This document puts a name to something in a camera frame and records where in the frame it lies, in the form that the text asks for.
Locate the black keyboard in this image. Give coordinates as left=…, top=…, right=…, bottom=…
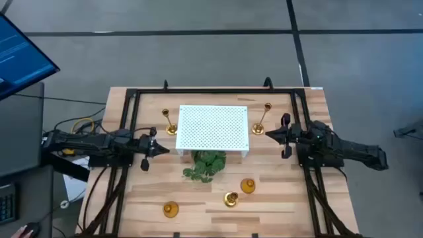
left=0, top=182, right=18, bottom=225

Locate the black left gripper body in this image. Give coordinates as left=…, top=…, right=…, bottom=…
left=137, top=126, right=160, bottom=172

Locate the black floor stand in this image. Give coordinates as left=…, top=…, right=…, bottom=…
left=393, top=119, right=423, bottom=139

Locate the blue-screen computer monitor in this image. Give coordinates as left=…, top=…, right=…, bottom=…
left=0, top=13, right=61, bottom=101

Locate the black aluminium table frame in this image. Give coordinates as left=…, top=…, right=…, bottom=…
left=74, top=77, right=364, bottom=238

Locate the tall brass candlestick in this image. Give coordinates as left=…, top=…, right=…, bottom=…
left=251, top=102, right=273, bottom=136

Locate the white paper sheet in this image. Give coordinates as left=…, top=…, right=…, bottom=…
left=62, top=156, right=91, bottom=202

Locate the artificial green plant white pot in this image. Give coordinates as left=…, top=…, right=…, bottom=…
left=182, top=149, right=227, bottom=184

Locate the yellow cable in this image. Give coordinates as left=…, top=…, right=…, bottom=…
left=71, top=117, right=95, bottom=134

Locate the black computer mouse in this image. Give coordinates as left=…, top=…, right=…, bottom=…
left=21, top=221, right=42, bottom=238

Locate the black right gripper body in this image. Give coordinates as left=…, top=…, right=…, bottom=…
left=280, top=112, right=311, bottom=160

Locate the thin black floor cable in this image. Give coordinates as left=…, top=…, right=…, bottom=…
left=13, top=94, right=106, bottom=106

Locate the medium brass candlestick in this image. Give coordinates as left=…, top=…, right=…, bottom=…
left=161, top=108, right=178, bottom=136

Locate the black cable bundle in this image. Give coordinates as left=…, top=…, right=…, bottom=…
left=81, top=166, right=128, bottom=236
left=303, top=166, right=353, bottom=237

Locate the white perforated metal shelf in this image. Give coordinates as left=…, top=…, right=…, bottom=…
left=174, top=104, right=250, bottom=158

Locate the short brass candlestick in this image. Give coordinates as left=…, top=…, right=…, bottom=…
left=224, top=191, right=239, bottom=208

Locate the person's hand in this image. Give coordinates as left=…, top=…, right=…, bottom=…
left=11, top=225, right=34, bottom=238

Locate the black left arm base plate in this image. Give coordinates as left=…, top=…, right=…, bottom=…
left=87, top=153, right=134, bottom=168

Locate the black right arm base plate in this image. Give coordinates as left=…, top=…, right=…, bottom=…
left=296, top=141, right=345, bottom=168

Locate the amber glass candle holder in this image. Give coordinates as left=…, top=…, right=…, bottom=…
left=240, top=178, right=256, bottom=195
left=162, top=200, right=180, bottom=219

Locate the black table support beam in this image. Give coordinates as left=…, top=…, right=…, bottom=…
left=41, top=152, right=91, bottom=182

